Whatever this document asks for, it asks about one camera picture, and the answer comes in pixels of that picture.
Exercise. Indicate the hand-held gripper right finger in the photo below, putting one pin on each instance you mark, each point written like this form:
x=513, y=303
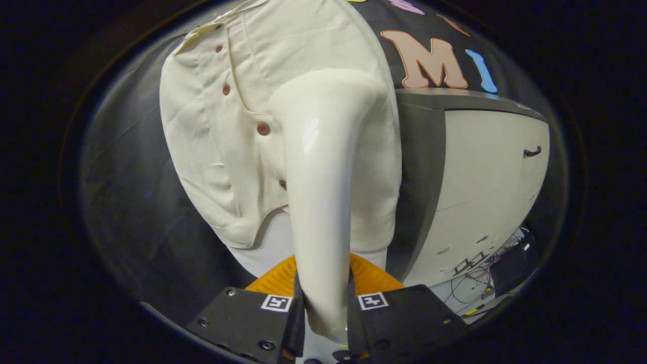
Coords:
x=353, y=323

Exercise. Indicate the white ironing board pad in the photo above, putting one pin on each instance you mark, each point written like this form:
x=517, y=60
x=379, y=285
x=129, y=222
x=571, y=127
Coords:
x=268, y=247

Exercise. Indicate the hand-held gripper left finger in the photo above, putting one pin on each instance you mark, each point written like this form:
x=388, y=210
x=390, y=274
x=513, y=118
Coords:
x=297, y=323

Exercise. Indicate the black electronics box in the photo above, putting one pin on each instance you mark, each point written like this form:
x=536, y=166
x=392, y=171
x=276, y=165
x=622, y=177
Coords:
x=510, y=268

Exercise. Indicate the black backdrop cloth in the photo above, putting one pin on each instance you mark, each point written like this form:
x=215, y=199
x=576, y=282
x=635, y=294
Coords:
x=131, y=202

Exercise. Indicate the white garment steamer head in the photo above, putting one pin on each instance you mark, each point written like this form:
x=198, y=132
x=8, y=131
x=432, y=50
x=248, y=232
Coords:
x=323, y=202

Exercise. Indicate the cream button shirt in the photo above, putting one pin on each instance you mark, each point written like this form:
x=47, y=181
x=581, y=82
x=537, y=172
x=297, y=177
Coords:
x=212, y=151

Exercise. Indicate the grey and cream cabinet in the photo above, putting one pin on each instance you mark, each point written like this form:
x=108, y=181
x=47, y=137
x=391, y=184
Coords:
x=485, y=192

